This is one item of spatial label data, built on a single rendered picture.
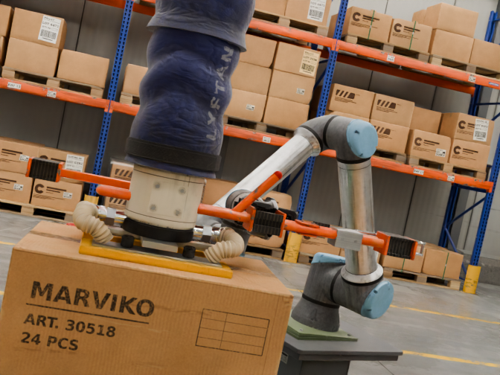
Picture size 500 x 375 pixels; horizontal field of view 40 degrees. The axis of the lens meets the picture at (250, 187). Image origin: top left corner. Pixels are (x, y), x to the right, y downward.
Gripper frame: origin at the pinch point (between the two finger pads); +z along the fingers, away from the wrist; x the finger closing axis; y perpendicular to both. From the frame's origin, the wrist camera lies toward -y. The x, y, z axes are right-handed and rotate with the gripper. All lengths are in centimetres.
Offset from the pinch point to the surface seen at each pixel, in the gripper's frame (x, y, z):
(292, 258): -117, -216, -704
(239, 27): 43.1, 19.1, 7.1
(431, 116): 114, -396, -769
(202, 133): 17.8, 22.8, 9.8
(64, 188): -81, 91, -713
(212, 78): 30.3, 23.1, 9.4
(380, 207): -34, -383, -851
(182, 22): 41, 32, 11
